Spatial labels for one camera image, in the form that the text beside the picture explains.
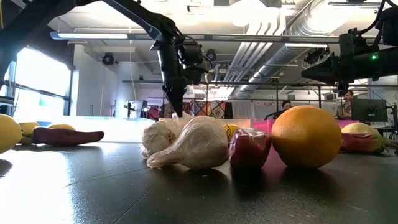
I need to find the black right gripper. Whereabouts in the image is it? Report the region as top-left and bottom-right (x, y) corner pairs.
(300, 51), (368, 85)

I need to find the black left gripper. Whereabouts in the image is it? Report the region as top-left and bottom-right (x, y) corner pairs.
(157, 39), (187, 118)

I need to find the white garlic bulb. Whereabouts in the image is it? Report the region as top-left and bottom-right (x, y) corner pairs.
(146, 115), (230, 171)
(141, 111), (194, 159)

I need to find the yellow lemon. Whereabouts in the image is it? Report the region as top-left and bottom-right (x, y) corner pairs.
(0, 114), (23, 155)
(341, 122), (382, 138)
(17, 121), (41, 146)
(45, 124), (76, 131)
(222, 124), (241, 144)

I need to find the round orange fruit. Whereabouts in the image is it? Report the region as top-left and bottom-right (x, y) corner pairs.
(271, 105), (343, 170)

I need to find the black track light cluster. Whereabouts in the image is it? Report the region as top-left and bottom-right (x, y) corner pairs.
(304, 47), (330, 65)

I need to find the colourful patterned cloth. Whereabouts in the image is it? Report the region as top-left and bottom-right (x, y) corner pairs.
(161, 100), (226, 119)

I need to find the long ceiling light fixture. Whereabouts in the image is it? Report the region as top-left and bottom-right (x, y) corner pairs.
(284, 42), (329, 49)
(49, 30), (129, 40)

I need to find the black device on stand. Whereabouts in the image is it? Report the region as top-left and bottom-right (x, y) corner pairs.
(123, 100), (149, 119)

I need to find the white round column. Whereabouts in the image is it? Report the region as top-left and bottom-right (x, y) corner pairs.
(116, 61), (139, 118)

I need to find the translucent white plastic bin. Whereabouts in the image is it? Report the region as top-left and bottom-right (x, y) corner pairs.
(37, 116), (156, 144)

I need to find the black background monitor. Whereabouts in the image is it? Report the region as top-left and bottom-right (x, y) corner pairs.
(351, 98), (389, 123)

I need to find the translucent orange plastic bin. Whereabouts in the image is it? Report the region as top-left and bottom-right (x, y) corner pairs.
(158, 118), (252, 129)

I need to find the black equipment stand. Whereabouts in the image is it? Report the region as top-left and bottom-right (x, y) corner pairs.
(388, 103), (398, 141)

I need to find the white ceiling pipe bundle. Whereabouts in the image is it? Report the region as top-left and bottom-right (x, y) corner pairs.
(222, 12), (282, 83)

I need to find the translucent pink plastic bin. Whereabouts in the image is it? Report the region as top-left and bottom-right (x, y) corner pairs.
(252, 119), (361, 135)

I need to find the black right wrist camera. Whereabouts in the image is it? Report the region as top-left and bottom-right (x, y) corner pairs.
(338, 27), (379, 57)

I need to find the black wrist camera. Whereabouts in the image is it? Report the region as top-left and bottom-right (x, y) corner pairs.
(338, 27), (379, 57)
(178, 42), (208, 85)

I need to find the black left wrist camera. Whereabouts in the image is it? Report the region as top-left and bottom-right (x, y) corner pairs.
(178, 42), (208, 85)

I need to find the silver ventilation duct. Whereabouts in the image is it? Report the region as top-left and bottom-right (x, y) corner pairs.
(229, 0), (343, 99)

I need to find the black metal rack frame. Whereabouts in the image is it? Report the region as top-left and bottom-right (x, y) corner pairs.
(122, 80), (398, 119)

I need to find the grey overhead frame beam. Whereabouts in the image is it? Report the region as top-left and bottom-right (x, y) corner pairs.
(127, 33), (340, 44)

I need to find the black window frame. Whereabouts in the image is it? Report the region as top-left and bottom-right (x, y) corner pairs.
(0, 55), (75, 118)

